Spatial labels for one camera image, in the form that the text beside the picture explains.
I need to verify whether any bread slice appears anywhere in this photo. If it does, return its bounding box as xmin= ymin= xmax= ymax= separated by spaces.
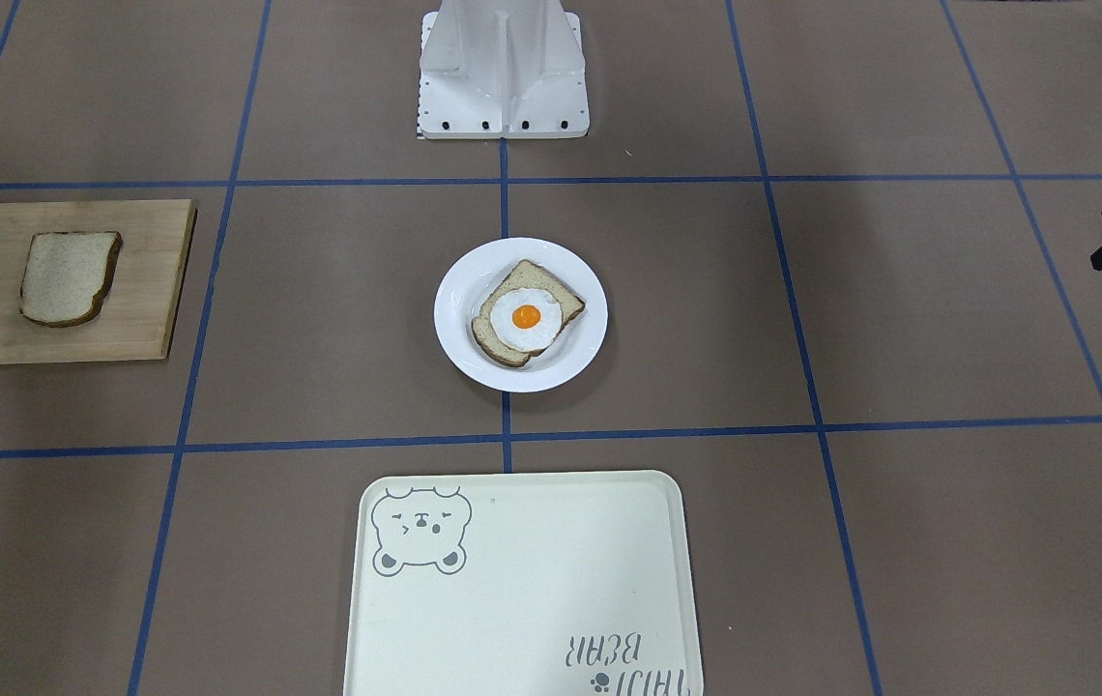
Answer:
xmin=471 ymin=259 xmax=586 ymax=368
xmin=19 ymin=232 xmax=125 ymax=329

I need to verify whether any wooden cutting board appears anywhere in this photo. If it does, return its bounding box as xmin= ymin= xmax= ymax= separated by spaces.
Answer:
xmin=0 ymin=199 xmax=196 ymax=365

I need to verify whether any cream bear serving tray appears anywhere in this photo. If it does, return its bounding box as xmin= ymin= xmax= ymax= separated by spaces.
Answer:
xmin=342 ymin=470 xmax=706 ymax=695

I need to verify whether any fried egg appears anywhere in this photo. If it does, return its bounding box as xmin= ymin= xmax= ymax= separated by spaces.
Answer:
xmin=484 ymin=289 xmax=564 ymax=354

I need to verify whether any bread slice under egg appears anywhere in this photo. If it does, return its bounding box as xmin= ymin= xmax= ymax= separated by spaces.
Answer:
xmin=471 ymin=259 xmax=586 ymax=368

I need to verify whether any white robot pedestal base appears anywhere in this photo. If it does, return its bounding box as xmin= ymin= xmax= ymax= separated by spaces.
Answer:
xmin=415 ymin=1 xmax=591 ymax=140

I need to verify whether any white round plate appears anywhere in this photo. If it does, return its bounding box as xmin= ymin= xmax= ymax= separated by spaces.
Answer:
xmin=433 ymin=238 xmax=609 ymax=393

